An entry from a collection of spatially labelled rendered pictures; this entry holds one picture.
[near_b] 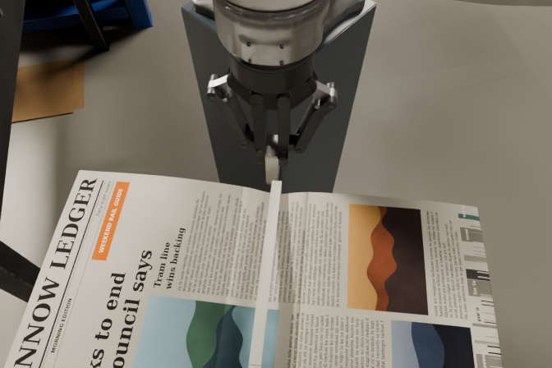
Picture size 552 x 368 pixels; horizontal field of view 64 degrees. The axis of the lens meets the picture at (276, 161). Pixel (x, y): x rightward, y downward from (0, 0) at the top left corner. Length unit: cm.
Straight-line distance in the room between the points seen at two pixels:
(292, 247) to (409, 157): 139
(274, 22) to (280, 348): 24
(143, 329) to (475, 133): 166
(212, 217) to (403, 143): 143
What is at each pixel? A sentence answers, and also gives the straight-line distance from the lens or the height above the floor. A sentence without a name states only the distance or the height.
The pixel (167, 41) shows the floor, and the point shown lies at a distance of 213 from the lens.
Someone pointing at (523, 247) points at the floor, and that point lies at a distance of 173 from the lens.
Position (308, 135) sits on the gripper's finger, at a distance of 47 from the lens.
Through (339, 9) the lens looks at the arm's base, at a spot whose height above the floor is 102.
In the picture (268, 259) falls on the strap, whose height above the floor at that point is 107.
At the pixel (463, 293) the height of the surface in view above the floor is 106.
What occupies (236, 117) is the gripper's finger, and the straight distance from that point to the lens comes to 46.
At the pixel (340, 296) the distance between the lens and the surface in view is 38.
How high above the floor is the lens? 142
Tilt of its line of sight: 59 degrees down
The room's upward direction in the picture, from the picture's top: straight up
